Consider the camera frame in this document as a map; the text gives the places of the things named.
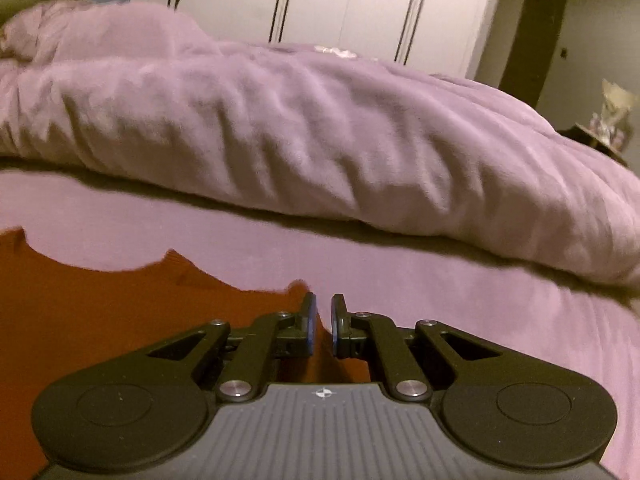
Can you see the white wardrobe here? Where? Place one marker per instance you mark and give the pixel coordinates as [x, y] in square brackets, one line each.
[325, 5]

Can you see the purple bed sheet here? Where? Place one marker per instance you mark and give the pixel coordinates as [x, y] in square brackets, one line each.
[450, 300]

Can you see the dark nightstand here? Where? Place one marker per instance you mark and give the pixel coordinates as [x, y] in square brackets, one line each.
[595, 142]

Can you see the small white cloth on duvet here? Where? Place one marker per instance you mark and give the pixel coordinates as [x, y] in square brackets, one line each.
[336, 51]

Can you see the brown knit button cardigan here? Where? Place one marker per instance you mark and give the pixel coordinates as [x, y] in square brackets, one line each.
[125, 330]

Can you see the purple crumpled duvet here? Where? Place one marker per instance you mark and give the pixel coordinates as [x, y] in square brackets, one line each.
[300, 150]

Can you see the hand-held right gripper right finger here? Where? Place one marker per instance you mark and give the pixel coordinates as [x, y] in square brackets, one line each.
[334, 328]

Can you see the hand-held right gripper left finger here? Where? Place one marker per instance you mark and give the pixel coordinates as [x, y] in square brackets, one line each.
[310, 326]

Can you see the pale ornaments on nightstand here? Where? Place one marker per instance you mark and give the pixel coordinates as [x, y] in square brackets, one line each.
[611, 115]

